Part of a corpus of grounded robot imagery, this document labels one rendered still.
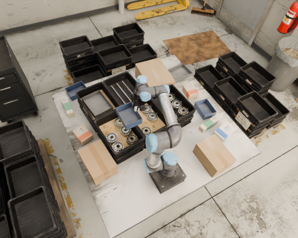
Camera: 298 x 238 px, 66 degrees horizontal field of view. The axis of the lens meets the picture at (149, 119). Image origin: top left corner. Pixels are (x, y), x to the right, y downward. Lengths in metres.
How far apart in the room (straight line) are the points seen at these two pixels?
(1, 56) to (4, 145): 1.00
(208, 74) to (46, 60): 2.63
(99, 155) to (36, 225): 0.80
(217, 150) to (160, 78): 0.96
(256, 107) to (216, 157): 1.23
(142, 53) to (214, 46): 1.60
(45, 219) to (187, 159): 1.35
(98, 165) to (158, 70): 1.23
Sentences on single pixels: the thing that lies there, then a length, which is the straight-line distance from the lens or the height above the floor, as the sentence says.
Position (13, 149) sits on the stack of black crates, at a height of 0.49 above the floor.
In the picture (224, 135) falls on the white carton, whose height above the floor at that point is 0.79.
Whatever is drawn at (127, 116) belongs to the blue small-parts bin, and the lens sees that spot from 1.96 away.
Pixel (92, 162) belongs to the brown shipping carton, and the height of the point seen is 0.86.
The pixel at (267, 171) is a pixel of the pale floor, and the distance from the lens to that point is 3.34.
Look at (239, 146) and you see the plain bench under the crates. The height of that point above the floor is 0.70.
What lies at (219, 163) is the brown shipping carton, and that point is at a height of 0.86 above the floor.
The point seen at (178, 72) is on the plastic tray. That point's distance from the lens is 2.90.
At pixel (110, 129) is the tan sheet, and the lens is 2.18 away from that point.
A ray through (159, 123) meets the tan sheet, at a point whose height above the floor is 0.83.
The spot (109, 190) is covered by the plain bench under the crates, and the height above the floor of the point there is 0.70.
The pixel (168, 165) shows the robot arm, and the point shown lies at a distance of 1.83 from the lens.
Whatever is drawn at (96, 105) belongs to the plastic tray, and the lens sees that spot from 2.36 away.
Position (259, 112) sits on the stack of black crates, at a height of 0.49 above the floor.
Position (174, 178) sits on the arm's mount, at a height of 0.81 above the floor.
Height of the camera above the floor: 2.67
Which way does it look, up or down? 55 degrees down
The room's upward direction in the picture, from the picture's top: 6 degrees clockwise
